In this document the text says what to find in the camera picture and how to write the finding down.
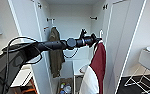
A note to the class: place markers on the dark olive jacket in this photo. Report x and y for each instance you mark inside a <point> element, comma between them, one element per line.
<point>56,55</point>

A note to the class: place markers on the white folding table top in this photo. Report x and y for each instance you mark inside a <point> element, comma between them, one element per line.
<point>21,77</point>

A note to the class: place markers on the white wardrobe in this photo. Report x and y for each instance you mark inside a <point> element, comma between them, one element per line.
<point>74,30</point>

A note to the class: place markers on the red and white varsity jacket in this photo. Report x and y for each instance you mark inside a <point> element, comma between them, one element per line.
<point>97,66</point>

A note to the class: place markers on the small orange label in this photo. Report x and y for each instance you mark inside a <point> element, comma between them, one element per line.
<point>46,29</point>

